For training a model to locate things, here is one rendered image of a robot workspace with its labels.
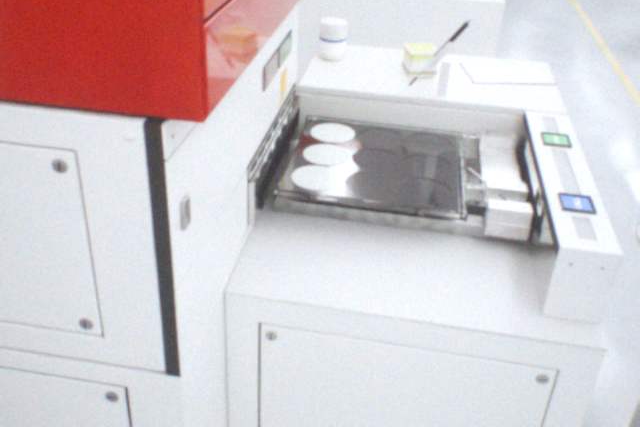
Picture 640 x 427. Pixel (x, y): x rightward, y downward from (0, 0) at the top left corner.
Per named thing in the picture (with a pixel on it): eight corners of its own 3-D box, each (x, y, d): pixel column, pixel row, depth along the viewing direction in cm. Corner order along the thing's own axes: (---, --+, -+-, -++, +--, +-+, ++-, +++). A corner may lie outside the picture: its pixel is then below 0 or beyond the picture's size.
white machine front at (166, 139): (166, 375, 97) (143, 122, 77) (285, 137, 166) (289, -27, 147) (187, 378, 96) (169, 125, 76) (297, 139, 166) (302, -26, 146)
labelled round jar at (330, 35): (316, 59, 175) (317, 23, 170) (320, 51, 181) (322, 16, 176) (342, 62, 174) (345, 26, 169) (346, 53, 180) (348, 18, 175)
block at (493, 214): (486, 220, 126) (488, 206, 124) (485, 210, 129) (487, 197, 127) (529, 225, 125) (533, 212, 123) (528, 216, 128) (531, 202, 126)
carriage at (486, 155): (483, 235, 126) (486, 222, 125) (476, 151, 158) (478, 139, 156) (527, 241, 125) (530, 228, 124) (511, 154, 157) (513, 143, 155)
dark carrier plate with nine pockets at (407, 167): (278, 191, 129) (278, 188, 128) (309, 120, 158) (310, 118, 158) (458, 214, 124) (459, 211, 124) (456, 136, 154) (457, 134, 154)
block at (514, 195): (484, 198, 133) (486, 185, 131) (483, 190, 135) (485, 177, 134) (525, 204, 132) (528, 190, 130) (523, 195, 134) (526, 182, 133)
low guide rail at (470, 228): (273, 211, 136) (273, 198, 135) (275, 206, 138) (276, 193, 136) (524, 244, 130) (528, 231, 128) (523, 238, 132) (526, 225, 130)
